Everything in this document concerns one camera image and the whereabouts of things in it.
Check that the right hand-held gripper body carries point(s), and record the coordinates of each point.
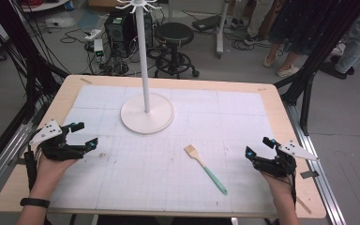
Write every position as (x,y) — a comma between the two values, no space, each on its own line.
(278,164)

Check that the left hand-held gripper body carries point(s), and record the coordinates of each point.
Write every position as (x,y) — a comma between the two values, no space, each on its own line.
(56,148)

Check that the person's right hand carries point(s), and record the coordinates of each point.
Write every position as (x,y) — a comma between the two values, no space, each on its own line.
(279,187)

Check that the person's left hand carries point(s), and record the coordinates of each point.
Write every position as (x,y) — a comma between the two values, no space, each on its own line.
(51,175)

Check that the grey tape piece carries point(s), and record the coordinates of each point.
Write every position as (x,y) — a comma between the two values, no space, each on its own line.
(309,174)

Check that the brown tape strip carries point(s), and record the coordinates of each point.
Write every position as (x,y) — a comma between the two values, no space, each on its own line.
(86,81)
(262,89)

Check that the thin wooden strip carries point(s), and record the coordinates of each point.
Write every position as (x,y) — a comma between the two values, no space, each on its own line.
(303,205)

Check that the black wristband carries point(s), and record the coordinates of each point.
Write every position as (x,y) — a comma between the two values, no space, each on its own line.
(35,202)

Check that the white hook stand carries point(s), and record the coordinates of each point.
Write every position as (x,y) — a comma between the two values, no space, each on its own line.
(147,116)

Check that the white power adapter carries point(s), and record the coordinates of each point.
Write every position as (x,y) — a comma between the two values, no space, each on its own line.
(98,47)

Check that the white grid mat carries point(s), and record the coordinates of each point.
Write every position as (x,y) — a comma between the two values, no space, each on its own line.
(168,190)

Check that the white power strip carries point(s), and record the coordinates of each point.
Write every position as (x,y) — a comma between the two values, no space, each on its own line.
(93,34)

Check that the black computer tower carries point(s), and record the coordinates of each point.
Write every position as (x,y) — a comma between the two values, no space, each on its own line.
(118,31)

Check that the white pole stand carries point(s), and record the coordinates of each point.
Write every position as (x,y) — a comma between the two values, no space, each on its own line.
(222,28)

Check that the black round stool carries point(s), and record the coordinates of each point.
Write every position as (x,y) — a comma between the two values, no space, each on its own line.
(174,33)

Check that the flat black floor device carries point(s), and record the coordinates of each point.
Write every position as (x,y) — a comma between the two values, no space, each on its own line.
(206,22)

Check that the aluminium rail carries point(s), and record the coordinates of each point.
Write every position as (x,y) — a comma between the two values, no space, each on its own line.
(322,178)
(3,159)

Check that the black metal frame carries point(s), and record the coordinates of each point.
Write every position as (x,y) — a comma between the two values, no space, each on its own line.
(322,47)
(15,40)

